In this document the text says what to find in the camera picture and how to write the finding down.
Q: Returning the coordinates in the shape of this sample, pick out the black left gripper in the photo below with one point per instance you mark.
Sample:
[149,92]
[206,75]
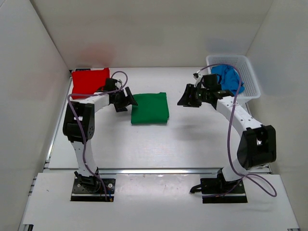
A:
[126,100]

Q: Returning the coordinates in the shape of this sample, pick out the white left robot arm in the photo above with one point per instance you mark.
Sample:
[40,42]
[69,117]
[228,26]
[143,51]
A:
[79,123]

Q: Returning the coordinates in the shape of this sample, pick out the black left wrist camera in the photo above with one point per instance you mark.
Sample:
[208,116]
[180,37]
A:
[112,84]

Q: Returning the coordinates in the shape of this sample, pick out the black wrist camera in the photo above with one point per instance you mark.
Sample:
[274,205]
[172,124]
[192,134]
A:
[212,82]
[112,84]

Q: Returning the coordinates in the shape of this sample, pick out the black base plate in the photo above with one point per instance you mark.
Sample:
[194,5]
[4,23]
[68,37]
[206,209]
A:
[216,191]
[82,194]

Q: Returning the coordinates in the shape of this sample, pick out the white plastic basket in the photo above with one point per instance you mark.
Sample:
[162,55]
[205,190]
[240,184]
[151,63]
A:
[242,64]

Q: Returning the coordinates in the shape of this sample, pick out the aluminium rail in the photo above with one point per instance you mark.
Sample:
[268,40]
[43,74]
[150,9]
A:
[157,171]

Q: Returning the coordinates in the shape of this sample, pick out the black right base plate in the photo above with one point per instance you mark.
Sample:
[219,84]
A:
[216,191]

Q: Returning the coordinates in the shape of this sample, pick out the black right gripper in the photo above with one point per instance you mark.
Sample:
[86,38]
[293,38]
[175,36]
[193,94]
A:
[187,99]

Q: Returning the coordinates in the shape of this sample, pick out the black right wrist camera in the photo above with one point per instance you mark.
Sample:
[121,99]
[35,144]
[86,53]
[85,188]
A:
[212,82]

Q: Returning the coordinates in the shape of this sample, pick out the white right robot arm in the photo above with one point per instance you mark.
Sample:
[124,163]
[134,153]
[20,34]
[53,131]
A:
[257,145]

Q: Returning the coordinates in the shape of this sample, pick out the green t shirt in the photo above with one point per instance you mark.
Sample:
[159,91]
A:
[152,109]

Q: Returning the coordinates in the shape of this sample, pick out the blue crumpled t shirt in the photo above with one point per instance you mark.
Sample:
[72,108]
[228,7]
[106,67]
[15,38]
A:
[227,77]

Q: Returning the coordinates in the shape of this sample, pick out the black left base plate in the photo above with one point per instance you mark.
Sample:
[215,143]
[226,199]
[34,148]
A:
[82,194]

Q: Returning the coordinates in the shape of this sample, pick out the red folded t shirt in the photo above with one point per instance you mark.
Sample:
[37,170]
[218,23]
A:
[89,81]

